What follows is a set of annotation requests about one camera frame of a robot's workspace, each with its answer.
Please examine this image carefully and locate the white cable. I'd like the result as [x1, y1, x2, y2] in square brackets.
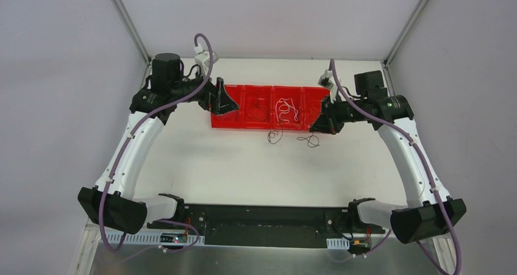
[275, 98, 301, 125]

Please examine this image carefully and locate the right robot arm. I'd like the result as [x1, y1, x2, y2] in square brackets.
[310, 70, 466, 246]

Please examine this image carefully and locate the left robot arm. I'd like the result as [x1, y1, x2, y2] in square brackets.
[78, 51, 239, 234]

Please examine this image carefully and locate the red bin far left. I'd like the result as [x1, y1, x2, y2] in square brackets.
[210, 85, 244, 129]

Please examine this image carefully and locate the red bin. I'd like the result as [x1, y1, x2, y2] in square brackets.
[272, 86, 302, 131]
[243, 85, 273, 130]
[301, 87, 329, 131]
[210, 85, 244, 129]

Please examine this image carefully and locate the red bin far right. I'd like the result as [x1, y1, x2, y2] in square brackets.
[301, 87, 329, 131]

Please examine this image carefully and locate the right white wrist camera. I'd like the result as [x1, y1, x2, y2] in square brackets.
[318, 70, 338, 103]

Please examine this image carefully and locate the aluminium frame rail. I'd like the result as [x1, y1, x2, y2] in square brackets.
[85, 203, 450, 238]

